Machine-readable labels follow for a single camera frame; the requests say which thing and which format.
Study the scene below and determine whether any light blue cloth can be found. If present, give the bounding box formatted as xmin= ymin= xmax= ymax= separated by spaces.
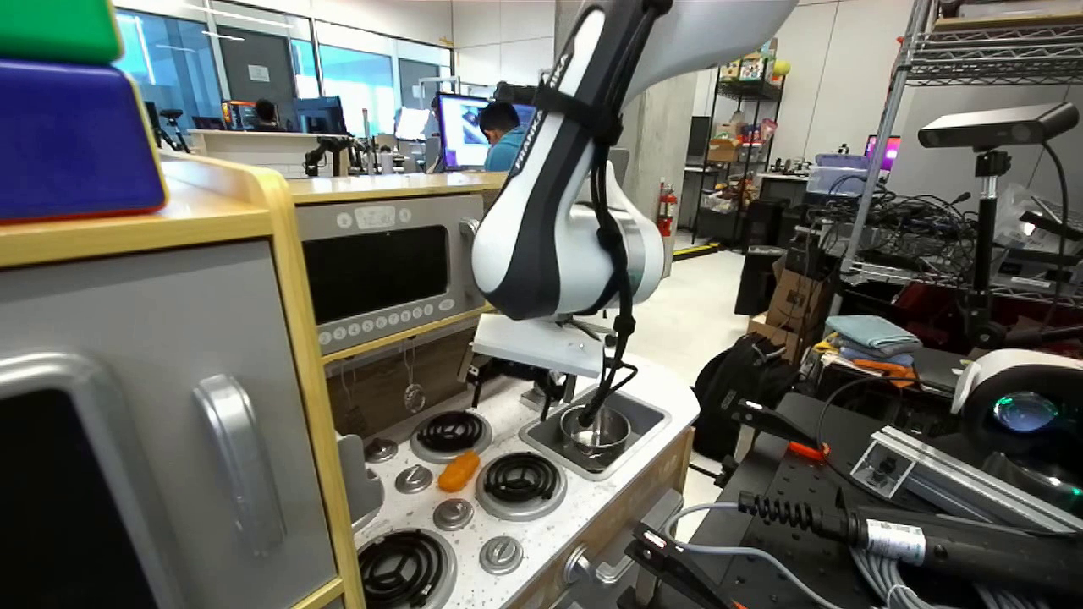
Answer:
xmin=824 ymin=310 xmax=924 ymax=364

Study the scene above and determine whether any clear plastic bin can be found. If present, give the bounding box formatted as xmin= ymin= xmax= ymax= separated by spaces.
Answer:
xmin=807 ymin=153 xmax=877 ymax=201

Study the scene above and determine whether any small silver pot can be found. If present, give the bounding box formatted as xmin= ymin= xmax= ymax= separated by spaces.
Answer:
xmin=558 ymin=404 xmax=632 ymax=457

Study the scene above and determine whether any pile of dark cables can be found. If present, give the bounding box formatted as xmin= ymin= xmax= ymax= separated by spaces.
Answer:
xmin=855 ymin=185 xmax=1083 ymax=299

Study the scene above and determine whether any black wire shelf rack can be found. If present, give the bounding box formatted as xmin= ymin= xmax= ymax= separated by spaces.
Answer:
xmin=703 ymin=46 xmax=792 ymax=247

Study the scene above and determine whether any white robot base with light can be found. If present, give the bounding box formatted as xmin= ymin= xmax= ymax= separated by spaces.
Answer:
xmin=947 ymin=345 xmax=1083 ymax=486

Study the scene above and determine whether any orange toy object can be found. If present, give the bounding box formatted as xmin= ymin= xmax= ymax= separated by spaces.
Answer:
xmin=434 ymin=449 xmax=484 ymax=496

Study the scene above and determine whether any red fire extinguisher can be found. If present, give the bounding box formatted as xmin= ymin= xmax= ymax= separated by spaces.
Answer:
xmin=657 ymin=184 xmax=679 ymax=240

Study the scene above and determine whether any green block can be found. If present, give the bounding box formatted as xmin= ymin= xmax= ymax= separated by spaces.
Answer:
xmin=0 ymin=0 xmax=126 ymax=69

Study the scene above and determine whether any silver metal box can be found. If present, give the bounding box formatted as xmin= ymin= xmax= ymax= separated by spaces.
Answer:
xmin=848 ymin=423 xmax=1083 ymax=538

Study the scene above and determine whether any pink lit screen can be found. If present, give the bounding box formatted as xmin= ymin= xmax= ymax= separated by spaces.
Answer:
xmin=860 ymin=133 xmax=906 ymax=175

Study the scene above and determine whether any black coil stove burner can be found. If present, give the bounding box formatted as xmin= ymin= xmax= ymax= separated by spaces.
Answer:
xmin=411 ymin=408 xmax=496 ymax=466
xmin=473 ymin=449 xmax=572 ymax=522
xmin=356 ymin=529 xmax=462 ymax=609

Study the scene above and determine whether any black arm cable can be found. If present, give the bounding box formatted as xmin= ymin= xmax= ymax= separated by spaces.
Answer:
xmin=492 ymin=0 xmax=679 ymax=434

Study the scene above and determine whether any wooden toy kitchen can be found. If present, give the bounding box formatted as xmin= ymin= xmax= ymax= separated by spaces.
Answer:
xmin=0 ymin=150 xmax=703 ymax=609

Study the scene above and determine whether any brown cardboard box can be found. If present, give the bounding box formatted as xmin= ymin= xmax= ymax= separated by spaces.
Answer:
xmin=764 ymin=263 xmax=841 ymax=342

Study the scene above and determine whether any white cable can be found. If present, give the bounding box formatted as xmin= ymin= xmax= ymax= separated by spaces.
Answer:
xmin=661 ymin=501 xmax=841 ymax=609

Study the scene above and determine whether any dark computer monitor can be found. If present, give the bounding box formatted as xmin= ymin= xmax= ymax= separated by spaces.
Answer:
xmin=294 ymin=94 xmax=348 ymax=134

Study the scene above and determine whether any black floor bin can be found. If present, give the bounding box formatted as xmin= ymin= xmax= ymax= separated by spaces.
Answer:
xmin=735 ymin=245 xmax=788 ymax=319

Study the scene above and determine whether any silver slanted pole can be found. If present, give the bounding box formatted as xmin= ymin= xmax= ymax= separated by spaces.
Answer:
xmin=841 ymin=0 xmax=941 ymax=274

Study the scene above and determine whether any person in blue hoodie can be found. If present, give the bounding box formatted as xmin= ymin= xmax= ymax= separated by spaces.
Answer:
xmin=470 ymin=98 xmax=535 ymax=175

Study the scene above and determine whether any grey plastic toy panel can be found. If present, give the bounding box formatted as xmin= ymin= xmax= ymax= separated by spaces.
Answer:
xmin=334 ymin=434 xmax=386 ymax=522

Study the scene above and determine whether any metal wire shelf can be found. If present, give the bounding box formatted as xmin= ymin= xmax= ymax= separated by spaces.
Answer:
xmin=906 ymin=11 xmax=1083 ymax=93

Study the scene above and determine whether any white desk partition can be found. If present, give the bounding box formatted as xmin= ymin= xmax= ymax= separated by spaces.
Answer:
xmin=184 ymin=130 xmax=342 ymax=184

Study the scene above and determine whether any metal hanging hook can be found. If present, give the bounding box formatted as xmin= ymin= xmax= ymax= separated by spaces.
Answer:
xmin=403 ymin=347 xmax=429 ymax=416

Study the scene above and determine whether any black ribbed cable connector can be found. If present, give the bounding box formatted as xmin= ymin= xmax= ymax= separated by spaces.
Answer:
xmin=735 ymin=486 xmax=1083 ymax=599

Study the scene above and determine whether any grey toy oven door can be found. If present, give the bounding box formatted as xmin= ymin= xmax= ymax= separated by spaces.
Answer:
xmin=0 ymin=237 xmax=342 ymax=609

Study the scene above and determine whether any blue block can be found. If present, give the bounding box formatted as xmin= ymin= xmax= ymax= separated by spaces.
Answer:
xmin=0 ymin=56 xmax=170 ymax=228

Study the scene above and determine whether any grey toy sink basin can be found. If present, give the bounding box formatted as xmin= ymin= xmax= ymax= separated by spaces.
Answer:
xmin=517 ymin=382 xmax=672 ymax=482

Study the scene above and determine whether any grey toy microwave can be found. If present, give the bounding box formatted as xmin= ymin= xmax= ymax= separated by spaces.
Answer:
xmin=294 ymin=194 xmax=492 ymax=358

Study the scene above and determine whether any lit computer monitor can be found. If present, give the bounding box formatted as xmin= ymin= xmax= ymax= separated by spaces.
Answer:
xmin=434 ymin=93 xmax=502 ymax=174

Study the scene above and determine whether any black clamp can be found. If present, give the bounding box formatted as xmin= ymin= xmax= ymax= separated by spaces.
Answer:
xmin=622 ymin=529 xmax=723 ymax=609

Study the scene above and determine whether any black tool with orange grip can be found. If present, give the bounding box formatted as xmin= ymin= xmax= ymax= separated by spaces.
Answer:
xmin=731 ymin=400 xmax=841 ymax=466

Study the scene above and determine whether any black camera stand pole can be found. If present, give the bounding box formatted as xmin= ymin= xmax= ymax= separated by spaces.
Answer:
xmin=972 ymin=150 xmax=1016 ymax=342

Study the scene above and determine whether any black backpack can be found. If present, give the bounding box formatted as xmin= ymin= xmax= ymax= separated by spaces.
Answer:
xmin=690 ymin=336 xmax=792 ymax=462

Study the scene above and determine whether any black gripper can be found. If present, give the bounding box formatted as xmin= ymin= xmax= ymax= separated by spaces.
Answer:
xmin=467 ymin=354 xmax=578 ymax=423

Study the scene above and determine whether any black depth camera bar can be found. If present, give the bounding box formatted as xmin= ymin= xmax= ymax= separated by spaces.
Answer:
xmin=913 ymin=98 xmax=1083 ymax=153

